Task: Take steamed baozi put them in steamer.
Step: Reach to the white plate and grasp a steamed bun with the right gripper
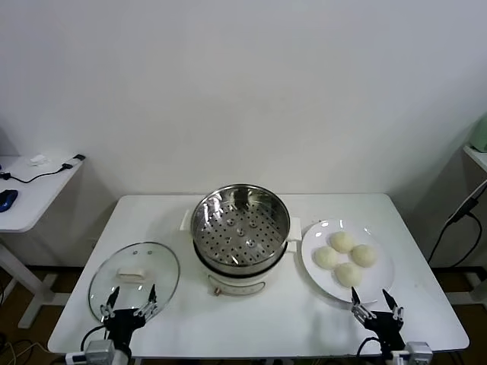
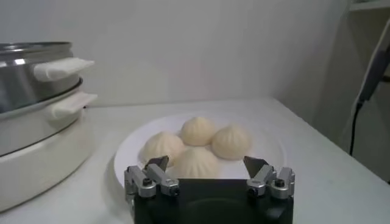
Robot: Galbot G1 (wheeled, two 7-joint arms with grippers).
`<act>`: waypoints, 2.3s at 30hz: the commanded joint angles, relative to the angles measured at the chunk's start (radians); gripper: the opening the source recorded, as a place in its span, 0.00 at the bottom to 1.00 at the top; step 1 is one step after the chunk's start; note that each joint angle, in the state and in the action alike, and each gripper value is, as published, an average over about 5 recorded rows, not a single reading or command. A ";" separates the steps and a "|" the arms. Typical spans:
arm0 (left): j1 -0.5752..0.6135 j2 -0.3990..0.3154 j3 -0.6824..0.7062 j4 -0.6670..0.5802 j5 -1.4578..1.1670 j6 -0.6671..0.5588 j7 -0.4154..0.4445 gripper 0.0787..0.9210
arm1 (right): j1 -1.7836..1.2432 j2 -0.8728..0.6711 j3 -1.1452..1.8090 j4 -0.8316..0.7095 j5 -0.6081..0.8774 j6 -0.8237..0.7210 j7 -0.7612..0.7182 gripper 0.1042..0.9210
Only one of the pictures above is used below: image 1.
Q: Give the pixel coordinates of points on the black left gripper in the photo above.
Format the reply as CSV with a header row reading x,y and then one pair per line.
x,y
123,323

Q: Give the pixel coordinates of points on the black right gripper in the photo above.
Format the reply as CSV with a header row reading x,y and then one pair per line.
x,y
386,325

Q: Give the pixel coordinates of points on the white steamed baozi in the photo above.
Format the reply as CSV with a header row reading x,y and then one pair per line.
x,y
326,258
348,273
364,254
341,241

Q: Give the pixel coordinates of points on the round glass pot lid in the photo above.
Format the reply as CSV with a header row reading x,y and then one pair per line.
x,y
152,266

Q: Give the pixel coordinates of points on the stainless steel steamer basket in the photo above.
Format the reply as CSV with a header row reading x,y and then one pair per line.
x,y
266,235

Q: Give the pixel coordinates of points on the large white plate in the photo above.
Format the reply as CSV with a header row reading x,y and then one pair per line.
x,y
323,235

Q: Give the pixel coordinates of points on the white electric cooking pot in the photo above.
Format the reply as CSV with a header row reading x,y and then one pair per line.
x,y
236,283

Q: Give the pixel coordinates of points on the white side desk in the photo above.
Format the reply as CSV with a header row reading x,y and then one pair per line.
x,y
34,197

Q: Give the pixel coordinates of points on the blue computer mouse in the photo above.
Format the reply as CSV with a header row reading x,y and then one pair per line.
x,y
7,199

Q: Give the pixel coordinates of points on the crumpled white tissue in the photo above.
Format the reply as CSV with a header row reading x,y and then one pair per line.
x,y
39,160

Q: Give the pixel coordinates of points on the pale green appliance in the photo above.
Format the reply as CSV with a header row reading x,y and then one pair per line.
x,y
480,133

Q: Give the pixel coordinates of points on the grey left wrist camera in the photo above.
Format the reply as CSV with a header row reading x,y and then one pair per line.
x,y
99,351

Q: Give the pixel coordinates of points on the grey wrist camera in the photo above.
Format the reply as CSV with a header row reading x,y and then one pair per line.
x,y
416,353
99,351

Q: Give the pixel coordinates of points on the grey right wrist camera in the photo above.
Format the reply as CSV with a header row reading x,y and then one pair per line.
x,y
416,353

